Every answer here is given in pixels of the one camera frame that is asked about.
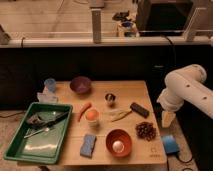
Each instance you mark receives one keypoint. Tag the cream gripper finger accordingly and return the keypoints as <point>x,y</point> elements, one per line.
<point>167,118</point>

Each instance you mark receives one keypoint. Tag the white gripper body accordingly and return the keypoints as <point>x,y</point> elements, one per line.
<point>169,101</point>

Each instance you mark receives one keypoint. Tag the blue sponge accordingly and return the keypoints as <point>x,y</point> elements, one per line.
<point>88,145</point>

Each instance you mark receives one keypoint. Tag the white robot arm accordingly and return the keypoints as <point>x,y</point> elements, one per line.
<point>185,84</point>

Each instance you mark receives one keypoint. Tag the green plastic tray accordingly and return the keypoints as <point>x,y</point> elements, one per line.
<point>40,135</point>

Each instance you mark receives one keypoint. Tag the bunch of dark grapes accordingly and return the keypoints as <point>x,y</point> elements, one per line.
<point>145,130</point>

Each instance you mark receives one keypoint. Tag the blue tape roll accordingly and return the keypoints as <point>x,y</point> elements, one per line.
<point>170,144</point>

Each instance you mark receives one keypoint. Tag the black rectangular block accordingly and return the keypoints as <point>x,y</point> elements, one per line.
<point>139,109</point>

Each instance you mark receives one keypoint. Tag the yellow banana peel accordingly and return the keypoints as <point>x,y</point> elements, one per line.
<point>117,114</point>

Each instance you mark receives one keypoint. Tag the orange bowl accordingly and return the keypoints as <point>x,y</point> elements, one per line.
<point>119,135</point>

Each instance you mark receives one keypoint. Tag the wooden board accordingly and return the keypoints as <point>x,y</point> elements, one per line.
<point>143,151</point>

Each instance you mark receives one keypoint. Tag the white egg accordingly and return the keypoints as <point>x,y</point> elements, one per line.
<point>118,146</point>

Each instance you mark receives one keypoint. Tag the small metal cup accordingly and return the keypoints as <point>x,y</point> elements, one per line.
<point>110,99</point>

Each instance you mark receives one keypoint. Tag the orange in white cup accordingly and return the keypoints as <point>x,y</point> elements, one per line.
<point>92,117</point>

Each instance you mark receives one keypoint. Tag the orange carrot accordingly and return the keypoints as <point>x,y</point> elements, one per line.
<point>83,110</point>

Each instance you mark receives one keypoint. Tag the black monitor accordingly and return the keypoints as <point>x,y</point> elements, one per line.
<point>162,15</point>

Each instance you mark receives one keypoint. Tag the purple bowl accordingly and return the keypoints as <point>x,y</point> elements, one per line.
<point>80,85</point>

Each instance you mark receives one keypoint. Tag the blue plastic cup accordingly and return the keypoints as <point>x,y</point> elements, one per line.
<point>50,84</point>

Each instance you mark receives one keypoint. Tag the silver fork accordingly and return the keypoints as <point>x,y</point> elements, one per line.
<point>36,132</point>

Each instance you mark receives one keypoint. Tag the clear plastic bag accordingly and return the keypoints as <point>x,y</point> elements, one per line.
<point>47,98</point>

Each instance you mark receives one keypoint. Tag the crumpled foil wrapper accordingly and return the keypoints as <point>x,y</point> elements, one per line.
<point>35,120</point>

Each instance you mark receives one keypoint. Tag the black handled knife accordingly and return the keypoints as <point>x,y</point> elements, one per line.
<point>50,122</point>

